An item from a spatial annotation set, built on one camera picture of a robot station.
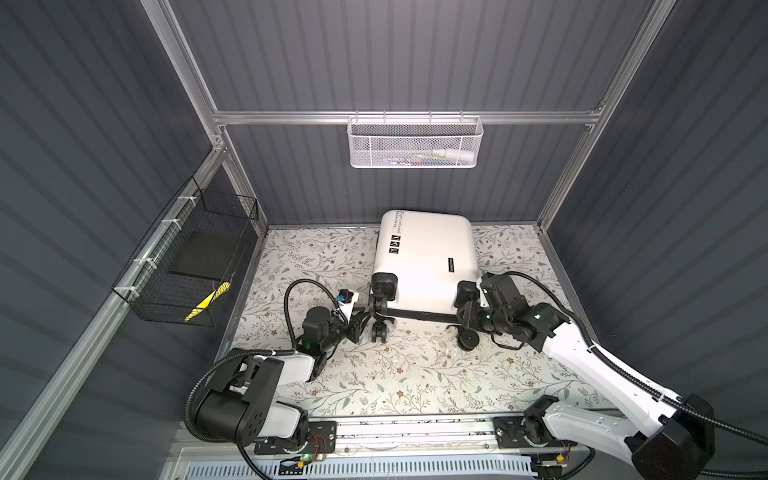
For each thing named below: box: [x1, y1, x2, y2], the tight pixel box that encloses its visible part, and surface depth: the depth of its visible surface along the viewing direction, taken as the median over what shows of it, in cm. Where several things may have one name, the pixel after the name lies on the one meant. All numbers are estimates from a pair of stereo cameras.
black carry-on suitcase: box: [368, 209, 480, 351], surface depth 84 cm
